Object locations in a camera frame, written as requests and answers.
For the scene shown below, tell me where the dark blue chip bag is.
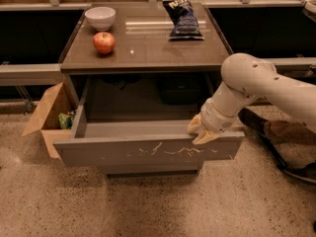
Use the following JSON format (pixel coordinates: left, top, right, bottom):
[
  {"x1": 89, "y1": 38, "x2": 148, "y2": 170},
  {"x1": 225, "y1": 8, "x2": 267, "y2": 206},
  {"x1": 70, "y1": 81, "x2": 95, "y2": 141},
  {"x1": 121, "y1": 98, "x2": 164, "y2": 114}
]
[{"x1": 163, "y1": 0, "x2": 203, "y2": 40}]

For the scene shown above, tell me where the grey drawer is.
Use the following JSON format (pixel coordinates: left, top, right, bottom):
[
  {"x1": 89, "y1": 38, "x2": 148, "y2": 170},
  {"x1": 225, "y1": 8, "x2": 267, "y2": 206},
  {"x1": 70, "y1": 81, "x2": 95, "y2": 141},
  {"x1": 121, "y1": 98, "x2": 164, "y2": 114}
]
[
  {"x1": 100, "y1": 164, "x2": 202, "y2": 175},
  {"x1": 54, "y1": 76, "x2": 244, "y2": 170}
]

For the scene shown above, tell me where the grey drawer cabinet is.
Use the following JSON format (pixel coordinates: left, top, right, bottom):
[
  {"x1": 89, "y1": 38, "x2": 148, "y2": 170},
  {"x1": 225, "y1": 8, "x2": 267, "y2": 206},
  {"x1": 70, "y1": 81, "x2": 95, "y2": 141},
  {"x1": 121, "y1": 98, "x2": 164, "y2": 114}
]
[{"x1": 58, "y1": 2, "x2": 235, "y2": 179}]

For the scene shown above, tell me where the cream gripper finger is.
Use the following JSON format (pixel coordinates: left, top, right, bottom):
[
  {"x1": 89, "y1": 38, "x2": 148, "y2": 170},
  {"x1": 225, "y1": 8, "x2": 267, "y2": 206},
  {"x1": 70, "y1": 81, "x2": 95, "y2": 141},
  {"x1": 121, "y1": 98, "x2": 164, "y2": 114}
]
[
  {"x1": 187, "y1": 115, "x2": 202, "y2": 134},
  {"x1": 193, "y1": 129, "x2": 219, "y2": 145}
]

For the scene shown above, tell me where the grey top drawer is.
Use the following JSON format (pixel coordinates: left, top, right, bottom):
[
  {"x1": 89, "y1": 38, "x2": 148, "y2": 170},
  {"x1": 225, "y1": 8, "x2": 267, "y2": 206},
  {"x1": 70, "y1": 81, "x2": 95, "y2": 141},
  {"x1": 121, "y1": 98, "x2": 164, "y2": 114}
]
[{"x1": 54, "y1": 76, "x2": 244, "y2": 170}]

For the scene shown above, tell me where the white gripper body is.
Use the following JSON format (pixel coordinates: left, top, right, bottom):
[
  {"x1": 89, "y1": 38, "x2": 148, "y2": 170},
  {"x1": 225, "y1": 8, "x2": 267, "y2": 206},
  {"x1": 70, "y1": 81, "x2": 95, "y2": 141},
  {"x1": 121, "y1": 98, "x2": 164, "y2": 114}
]
[{"x1": 199, "y1": 98, "x2": 237, "y2": 133}]

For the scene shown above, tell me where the grey bottom drawer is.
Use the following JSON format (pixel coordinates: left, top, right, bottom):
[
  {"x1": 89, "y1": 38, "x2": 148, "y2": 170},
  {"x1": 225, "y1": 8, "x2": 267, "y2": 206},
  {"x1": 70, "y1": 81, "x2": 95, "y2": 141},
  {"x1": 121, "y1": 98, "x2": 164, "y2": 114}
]
[{"x1": 100, "y1": 164, "x2": 202, "y2": 175}]

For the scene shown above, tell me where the red apple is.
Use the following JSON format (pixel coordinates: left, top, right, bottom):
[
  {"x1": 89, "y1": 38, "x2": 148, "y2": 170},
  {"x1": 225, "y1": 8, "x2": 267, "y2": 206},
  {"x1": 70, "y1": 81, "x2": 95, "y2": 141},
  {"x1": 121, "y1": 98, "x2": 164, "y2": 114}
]
[{"x1": 93, "y1": 32, "x2": 116, "y2": 54}]

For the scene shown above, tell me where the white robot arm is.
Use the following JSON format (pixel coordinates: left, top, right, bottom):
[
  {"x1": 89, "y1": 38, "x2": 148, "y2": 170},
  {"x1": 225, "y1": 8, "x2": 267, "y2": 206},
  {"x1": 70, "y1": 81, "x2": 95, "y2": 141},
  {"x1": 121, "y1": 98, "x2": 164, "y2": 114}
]
[{"x1": 188, "y1": 5, "x2": 316, "y2": 144}]

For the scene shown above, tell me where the open cardboard box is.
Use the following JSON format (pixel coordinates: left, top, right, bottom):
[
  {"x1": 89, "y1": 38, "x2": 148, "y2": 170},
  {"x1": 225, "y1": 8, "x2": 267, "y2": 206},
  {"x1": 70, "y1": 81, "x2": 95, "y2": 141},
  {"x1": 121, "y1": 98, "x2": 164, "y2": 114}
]
[{"x1": 22, "y1": 83, "x2": 75, "y2": 158}]

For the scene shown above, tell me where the grey metal railing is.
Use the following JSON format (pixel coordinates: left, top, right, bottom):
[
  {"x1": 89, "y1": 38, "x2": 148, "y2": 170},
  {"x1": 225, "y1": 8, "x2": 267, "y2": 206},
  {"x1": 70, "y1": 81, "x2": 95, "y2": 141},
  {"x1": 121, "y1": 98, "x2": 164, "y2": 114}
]
[{"x1": 0, "y1": 57, "x2": 316, "y2": 86}]

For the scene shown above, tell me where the dark robot base leg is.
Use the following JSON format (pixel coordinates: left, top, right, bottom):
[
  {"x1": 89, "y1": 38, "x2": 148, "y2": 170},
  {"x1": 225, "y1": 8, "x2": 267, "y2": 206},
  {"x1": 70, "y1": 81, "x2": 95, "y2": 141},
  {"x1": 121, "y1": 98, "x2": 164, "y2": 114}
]
[{"x1": 238, "y1": 109, "x2": 316, "y2": 185}]

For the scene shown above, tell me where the white ceramic bowl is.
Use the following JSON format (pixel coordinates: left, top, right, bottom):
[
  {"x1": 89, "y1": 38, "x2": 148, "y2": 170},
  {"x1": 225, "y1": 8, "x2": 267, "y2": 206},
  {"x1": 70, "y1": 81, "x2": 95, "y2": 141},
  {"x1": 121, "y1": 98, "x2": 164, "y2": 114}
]
[{"x1": 85, "y1": 7, "x2": 116, "y2": 31}]

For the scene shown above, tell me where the green snack bag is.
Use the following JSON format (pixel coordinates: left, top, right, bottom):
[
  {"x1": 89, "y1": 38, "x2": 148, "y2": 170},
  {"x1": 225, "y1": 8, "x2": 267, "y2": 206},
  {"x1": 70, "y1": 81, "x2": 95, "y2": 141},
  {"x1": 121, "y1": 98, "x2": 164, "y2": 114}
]
[{"x1": 58, "y1": 111, "x2": 75, "y2": 129}]

